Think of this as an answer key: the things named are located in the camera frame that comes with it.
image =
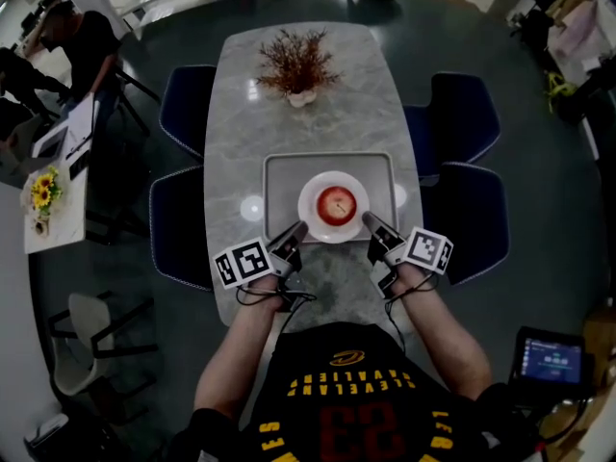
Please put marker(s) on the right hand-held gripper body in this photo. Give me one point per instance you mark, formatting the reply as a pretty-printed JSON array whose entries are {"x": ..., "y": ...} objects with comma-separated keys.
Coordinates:
[{"x": 428, "y": 250}]

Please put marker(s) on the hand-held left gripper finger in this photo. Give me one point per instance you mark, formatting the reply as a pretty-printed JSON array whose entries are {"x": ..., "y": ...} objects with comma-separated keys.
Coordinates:
[{"x": 289, "y": 241}]

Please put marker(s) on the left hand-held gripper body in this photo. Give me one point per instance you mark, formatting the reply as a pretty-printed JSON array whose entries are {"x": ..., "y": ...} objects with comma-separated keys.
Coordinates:
[{"x": 245, "y": 263}]

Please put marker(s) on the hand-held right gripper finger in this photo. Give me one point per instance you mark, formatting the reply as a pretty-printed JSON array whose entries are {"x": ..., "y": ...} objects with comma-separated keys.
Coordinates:
[{"x": 382, "y": 234}]

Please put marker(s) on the white round plate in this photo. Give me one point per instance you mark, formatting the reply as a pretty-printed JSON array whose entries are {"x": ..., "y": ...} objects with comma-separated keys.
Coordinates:
[{"x": 305, "y": 207}]

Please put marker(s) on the red apple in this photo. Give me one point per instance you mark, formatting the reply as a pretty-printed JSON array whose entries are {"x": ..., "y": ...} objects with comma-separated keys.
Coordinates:
[{"x": 336, "y": 206}]

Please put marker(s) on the person's right forearm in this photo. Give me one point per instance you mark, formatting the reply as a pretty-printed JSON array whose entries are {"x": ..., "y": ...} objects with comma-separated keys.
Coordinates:
[{"x": 443, "y": 340}]

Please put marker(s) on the person's left forearm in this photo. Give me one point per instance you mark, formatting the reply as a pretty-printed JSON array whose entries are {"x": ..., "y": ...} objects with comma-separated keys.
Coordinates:
[{"x": 231, "y": 354}]

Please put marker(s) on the dark blue chair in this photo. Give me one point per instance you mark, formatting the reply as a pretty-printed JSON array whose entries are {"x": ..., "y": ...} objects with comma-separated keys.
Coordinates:
[
  {"x": 178, "y": 224},
  {"x": 187, "y": 109},
  {"x": 471, "y": 219},
  {"x": 457, "y": 118}
]

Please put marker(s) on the grey rectangular tray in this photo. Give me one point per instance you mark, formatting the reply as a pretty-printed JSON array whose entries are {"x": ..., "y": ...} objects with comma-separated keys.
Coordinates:
[{"x": 284, "y": 186}]

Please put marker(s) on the black tablet monitor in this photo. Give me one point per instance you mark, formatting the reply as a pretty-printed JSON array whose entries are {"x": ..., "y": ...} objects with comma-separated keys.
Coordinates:
[{"x": 553, "y": 364}]

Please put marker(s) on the dried red plant white vase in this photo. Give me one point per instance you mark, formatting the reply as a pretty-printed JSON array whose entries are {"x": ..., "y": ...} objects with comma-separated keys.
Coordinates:
[{"x": 296, "y": 65}]

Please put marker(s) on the white side table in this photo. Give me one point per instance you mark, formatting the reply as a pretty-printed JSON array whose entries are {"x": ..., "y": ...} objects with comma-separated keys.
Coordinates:
[{"x": 67, "y": 224}]

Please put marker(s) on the black jersey with yellow print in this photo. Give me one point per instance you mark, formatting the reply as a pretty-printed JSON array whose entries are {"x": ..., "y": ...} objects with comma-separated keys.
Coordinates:
[{"x": 346, "y": 426}]

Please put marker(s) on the black phone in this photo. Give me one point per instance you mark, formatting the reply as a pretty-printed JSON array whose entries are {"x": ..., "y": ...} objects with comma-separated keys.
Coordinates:
[{"x": 79, "y": 164}]

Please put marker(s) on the cardboard box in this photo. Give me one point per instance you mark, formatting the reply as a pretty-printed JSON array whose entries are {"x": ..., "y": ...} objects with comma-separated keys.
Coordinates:
[{"x": 601, "y": 344}]

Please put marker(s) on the sunflower bouquet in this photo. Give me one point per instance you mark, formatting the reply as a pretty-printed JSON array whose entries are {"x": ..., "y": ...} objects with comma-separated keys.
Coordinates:
[{"x": 43, "y": 193}]

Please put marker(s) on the white paper clipboard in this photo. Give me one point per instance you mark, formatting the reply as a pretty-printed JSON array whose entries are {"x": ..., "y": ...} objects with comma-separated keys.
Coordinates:
[{"x": 81, "y": 123}]

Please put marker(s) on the grey laptop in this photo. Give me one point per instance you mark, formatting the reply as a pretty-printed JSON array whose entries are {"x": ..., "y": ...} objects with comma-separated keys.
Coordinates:
[{"x": 50, "y": 145}]

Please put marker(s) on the black equipment case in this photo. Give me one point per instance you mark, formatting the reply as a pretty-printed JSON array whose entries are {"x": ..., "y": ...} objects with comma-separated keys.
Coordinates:
[{"x": 91, "y": 443}]

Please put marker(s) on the white device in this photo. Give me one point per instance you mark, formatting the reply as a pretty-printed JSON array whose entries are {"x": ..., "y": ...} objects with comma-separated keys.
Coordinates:
[{"x": 45, "y": 428}]

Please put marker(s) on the beige chair with black frame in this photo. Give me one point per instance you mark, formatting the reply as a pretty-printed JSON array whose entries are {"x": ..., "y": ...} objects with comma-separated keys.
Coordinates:
[{"x": 86, "y": 315}]

